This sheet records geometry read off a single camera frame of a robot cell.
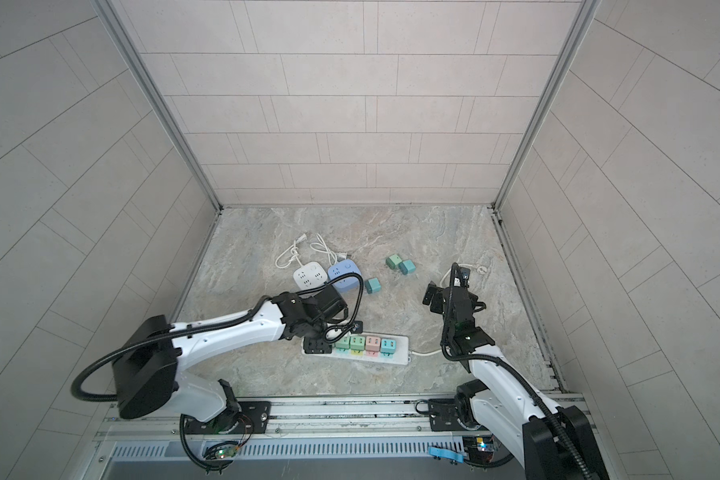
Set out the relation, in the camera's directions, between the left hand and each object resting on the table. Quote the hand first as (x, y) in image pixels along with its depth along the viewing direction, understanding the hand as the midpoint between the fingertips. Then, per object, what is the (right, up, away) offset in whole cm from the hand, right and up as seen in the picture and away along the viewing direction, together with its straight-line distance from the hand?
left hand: (336, 327), depth 82 cm
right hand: (+30, +11, +5) cm, 32 cm away
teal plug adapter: (+21, +15, +15) cm, 30 cm away
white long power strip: (+18, -6, -3) cm, 19 cm away
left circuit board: (-22, -22, -17) cm, 35 cm away
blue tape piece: (+28, -23, -17) cm, 40 cm away
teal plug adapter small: (+14, -3, -5) cm, 15 cm away
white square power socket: (-10, +13, +12) cm, 20 cm away
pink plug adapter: (+10, -3, -5) cm, 12 cm away
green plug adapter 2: (+17, +17, +17) cm, 29 cm away
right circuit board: (+35, -24, -14) cm, 44 cm away
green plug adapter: (+6, -3, -5) cm, 8 cm away
